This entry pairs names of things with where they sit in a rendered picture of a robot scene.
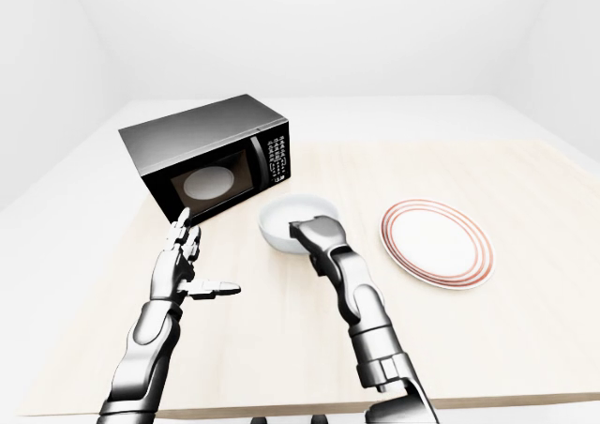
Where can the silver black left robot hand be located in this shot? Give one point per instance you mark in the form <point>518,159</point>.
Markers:
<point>166,274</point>

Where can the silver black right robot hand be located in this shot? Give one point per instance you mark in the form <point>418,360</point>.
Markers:
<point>323,234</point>

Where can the white bowl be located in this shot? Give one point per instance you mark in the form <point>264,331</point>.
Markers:
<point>281,213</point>

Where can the white plate with red rings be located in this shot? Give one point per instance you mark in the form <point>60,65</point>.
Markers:
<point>433,241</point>

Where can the white round microwave turntable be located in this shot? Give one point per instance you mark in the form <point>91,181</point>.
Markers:
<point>208,183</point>

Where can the black microwave oven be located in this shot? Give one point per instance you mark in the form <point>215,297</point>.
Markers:
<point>187,131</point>

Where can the small dark shape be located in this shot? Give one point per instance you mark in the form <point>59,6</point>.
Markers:
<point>319,419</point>
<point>259,420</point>

